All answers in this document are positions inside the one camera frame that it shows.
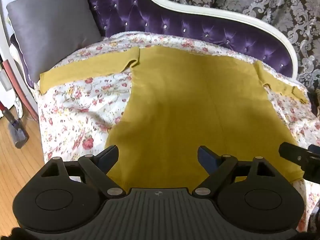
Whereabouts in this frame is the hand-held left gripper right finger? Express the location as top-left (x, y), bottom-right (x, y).
top-left (192, 145), bottom-right (278, 198)

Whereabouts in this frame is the floral blanket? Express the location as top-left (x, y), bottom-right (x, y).
top-left (35, 31), bottom-right (320, 233)

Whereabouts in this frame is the damask patterned curtain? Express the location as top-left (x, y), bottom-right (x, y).
top-left (149, 0), bottom-right (320, 88)

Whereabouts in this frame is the dark tasselled cushion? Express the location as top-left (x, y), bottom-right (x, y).
top-left (306, 87), bottom-right (320, 118)

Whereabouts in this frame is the grey pillow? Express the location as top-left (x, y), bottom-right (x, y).
top-left (6, 0), bottom-right (102, 80)

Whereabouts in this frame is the purple tufted sofa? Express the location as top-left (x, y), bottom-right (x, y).
top-left (50, 0), bottom-right (299, 78)

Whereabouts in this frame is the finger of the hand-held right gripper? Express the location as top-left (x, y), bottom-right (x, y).
top-left (278, 142), bottom-right (320, 180)

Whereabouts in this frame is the mustard yellow sweater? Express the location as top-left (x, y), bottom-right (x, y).
top-left (39, 45), bottom-right (309, 189)

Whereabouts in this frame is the white stickered cabinet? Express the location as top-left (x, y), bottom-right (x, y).
top-left (0, 0), bottom-right (39, 122)

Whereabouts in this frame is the red stick vacuum cleaner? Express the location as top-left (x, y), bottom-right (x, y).
top-left (0, 60), bottom-right (30, 149)

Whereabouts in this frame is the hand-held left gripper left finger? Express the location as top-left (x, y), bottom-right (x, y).
top-left (40, 145), bottom-right (127, 198)

